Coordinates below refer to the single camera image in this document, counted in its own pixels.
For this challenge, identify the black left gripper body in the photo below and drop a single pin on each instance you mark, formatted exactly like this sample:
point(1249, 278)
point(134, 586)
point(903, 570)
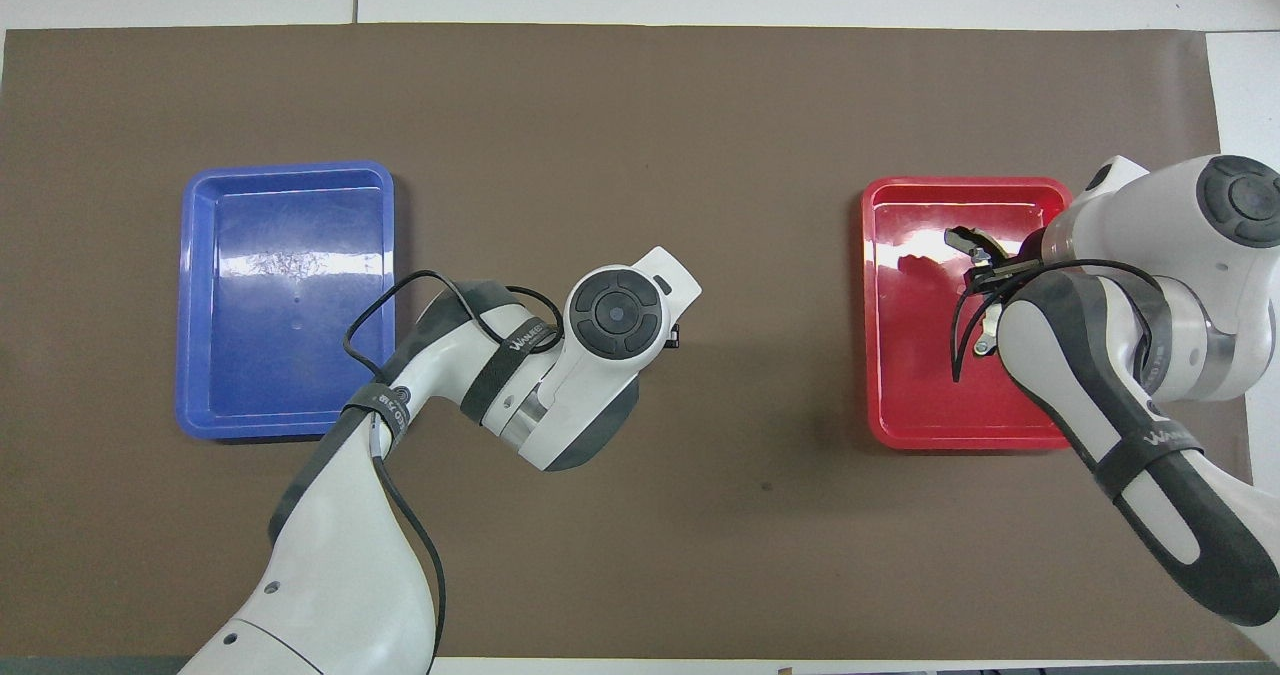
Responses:
point(672, 335)

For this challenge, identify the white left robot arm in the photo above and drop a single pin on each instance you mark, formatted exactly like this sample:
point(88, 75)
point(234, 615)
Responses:
point(340, 555)

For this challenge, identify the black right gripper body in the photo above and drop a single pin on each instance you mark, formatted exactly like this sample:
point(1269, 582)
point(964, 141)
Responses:
point(1018, 255)

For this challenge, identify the brown table mat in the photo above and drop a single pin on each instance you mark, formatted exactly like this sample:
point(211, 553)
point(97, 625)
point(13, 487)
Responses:
point(640, 115)

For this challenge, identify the red plastic tray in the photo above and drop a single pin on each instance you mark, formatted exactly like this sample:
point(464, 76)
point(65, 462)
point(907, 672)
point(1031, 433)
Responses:
point(920, 375)

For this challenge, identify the blue plastic tray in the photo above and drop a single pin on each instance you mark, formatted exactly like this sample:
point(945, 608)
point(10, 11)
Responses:
point(280, 295)

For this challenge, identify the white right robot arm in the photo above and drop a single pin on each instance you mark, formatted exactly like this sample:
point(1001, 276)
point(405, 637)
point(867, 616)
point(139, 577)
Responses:
point(1150, 425)

